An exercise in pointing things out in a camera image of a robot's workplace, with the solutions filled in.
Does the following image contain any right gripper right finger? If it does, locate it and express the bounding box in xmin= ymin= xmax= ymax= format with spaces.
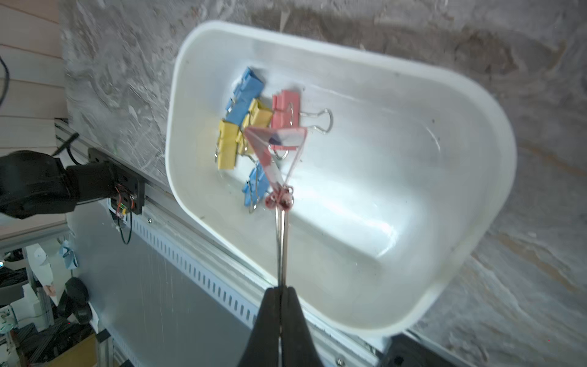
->
xmin=281 ymin=287 xmax=323 ymax=367

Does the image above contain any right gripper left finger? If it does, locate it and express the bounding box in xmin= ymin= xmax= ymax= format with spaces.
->
xmin=238 ymin=287 xmax=281 ymax=367

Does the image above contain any blue binder clip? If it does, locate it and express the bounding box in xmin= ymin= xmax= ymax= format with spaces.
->
xmin=242 ymin=163 xmax=271 ymax=213
xmin=225 ymin=68 xmax=264 ymax=126

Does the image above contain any white plastic storage box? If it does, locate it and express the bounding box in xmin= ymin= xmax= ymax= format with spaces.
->
xmin=165 ymin=21 xmax=517 ymax=336

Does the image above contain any pink binder clip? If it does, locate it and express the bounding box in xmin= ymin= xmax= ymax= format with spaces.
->
xmin=271 ymin=90 xmax=334 ymax=135
xmin=244 ymin=126 xmax=308 ymax=287

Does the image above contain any yellow binder clip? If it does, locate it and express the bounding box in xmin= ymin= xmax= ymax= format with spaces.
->
xmin=235 ymin=98 xmax=273 ymax=155
xmin=215 ymin=120 xmax=239 ymax=170

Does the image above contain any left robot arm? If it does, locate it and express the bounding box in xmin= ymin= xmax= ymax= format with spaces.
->
xmin=1 ymin=148 xmax=145 ymax=220

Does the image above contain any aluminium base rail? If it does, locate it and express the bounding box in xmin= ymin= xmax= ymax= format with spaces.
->
xmin=54 ymin=118 xmax=386 ymax=367

